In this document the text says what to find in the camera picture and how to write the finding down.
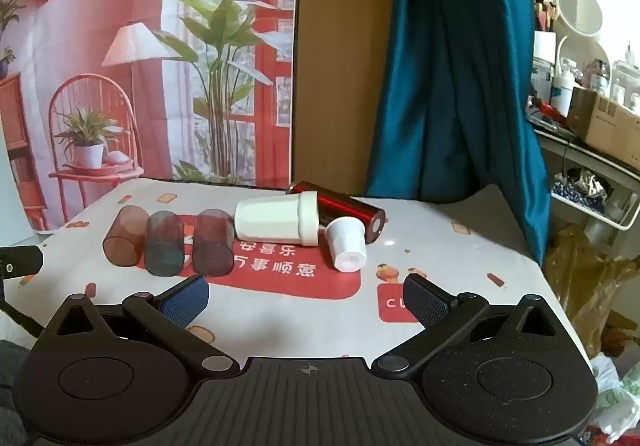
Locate red tool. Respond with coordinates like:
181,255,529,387
529,97,569,123

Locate pile of snack packets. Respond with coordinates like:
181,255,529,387
551,167,609,213

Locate clear bottles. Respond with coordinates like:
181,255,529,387
611,42,640,113

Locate small white cup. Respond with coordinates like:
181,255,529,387
325,217,369,273

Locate printed room scene wall cloth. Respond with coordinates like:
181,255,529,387
0,0,301,233

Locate white green plastic bag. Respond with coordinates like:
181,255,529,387
589,355,640,446

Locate black cable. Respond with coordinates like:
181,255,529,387
0,276,49,338

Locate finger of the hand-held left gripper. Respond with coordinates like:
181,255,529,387
0,245,45,278

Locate cardboard box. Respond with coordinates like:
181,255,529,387
567,86,640,157

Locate bunch of makeup brushes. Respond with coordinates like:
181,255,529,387
533,0,559,33

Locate yellow plastic bag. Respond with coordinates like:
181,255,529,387
542,223,640,358

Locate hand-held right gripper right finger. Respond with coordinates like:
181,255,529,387
371,274,567,379

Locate teal curtain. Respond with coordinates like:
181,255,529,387
365,0,552,267

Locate dark cloth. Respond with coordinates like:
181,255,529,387
0,338,32,446

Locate round white mirror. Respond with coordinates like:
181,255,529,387
556,32,612,92
555,0,604,37

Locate white pump bottle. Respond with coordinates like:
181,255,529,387
550,58,577,120

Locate printed white tablecloth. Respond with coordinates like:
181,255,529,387
0,176,597,379

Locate white shelf rack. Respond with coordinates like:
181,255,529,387
531,120,640,233

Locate red metallic cup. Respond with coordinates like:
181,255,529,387
290,181,387,245

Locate white brush holder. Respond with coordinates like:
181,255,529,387
533,30,557,62

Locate brown wooden panel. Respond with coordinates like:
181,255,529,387
291,0,401,200

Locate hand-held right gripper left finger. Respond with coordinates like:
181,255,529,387
47,274,241,379

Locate brown translucent cup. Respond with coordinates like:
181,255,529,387
192,208,235,276
102,205,150,268

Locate grey-blue translucent cup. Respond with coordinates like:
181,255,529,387
145,210,184,277

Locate large white cup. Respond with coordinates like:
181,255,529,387
234,191,320,247

